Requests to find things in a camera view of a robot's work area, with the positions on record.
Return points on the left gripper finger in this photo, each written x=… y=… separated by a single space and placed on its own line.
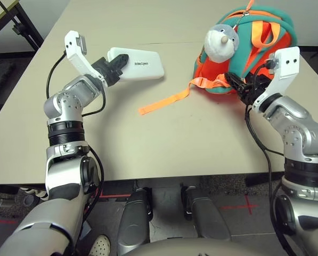
x=121 y=61

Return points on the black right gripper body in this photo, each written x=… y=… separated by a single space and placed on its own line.
x=253 y=90

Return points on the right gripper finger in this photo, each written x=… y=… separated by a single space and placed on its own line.
x=236 y=81

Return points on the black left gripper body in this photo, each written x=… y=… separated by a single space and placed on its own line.
x=106 y=72

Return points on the orange and teal backpack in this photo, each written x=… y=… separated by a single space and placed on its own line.
x=244 y=64

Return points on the white plastic pencil case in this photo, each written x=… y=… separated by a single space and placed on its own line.
x=145 y=66

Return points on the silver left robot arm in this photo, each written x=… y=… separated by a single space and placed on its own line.
x=65 y=104

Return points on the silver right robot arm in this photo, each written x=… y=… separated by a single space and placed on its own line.
x=294 y=133

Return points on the grey white plush toy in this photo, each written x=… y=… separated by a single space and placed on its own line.
x=217 y=48

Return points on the black clamp box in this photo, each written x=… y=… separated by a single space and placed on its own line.
x=18 y=29

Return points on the black framed side table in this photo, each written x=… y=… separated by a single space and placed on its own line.
x=4 y=16

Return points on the grey robot right leg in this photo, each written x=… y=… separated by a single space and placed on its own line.
x=205 y=213

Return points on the grey robot leg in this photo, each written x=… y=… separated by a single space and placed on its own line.
x=205 y=213
x=134 y=221

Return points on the grey robot left leg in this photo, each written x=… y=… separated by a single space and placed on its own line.
x=134 y=221

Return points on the beige robot torso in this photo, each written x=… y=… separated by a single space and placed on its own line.
x=201 y=248

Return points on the silver metal cylinder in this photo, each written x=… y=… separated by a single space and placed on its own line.
x=0 y=201

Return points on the white perforated clog shoe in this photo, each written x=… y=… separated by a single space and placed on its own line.
x=100 y=246

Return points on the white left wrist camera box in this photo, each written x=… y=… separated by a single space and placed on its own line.
x=73 y=42

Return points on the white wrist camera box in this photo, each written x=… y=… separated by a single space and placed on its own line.
x=289 y=61
x=73 y=42

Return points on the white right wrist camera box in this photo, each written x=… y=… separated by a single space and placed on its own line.
x=289 y=61

